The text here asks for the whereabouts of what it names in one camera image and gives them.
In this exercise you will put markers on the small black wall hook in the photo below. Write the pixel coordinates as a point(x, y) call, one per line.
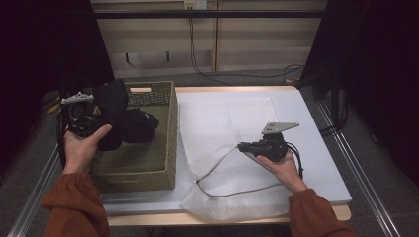
point(167, 56)
point(127, 58)

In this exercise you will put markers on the black garment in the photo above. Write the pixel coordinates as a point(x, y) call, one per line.
point(131, 125)

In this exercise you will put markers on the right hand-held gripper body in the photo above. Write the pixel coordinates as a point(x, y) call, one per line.
point(271, 148)

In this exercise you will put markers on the green woven basket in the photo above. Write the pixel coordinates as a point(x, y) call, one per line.
point(145, 164)

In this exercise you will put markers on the metal floor rail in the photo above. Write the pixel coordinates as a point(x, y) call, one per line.
point(39, 187)
point(365, 184)

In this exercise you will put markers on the person's left hand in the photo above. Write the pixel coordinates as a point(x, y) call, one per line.
point(80, 148)

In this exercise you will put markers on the dark curtain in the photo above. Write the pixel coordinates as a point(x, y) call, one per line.
point(378, 82)
point(39, 49)

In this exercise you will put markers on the black horizontal metal bar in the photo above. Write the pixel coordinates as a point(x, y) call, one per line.
point(230, 14)

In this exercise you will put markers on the white mesh laundry bag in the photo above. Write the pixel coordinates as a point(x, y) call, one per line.
point(210, 131)

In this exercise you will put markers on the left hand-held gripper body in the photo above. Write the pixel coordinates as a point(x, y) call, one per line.
point(82, 123)

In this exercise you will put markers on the person's right hand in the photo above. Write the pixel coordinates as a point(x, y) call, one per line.
point(283, 171)

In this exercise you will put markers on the white wall socket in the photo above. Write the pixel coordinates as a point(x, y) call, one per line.
point(195, 4)

